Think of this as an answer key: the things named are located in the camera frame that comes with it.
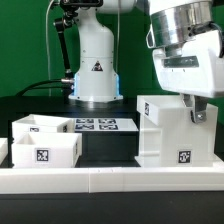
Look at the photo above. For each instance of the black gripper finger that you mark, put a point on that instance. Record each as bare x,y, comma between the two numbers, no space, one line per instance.
197,105

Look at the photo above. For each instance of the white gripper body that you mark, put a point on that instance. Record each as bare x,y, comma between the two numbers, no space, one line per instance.
198,71

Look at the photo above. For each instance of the white drawer cabinet box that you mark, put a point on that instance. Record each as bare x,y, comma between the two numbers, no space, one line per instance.
169,138

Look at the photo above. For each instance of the white front drawer with knob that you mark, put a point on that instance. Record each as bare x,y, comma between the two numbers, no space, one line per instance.
46,150

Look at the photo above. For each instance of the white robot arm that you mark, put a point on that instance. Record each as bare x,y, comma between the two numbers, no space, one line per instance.
174,22

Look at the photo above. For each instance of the white rear drawer tray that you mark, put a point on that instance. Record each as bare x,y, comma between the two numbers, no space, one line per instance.
42,123

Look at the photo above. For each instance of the white fiducial marker plate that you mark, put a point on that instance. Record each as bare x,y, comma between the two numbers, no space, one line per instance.
104,125

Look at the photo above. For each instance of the white U-shaped fence rail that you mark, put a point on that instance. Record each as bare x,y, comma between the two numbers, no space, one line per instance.
92,180

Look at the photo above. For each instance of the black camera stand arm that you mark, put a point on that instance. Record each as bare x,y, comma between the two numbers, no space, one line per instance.
65,40

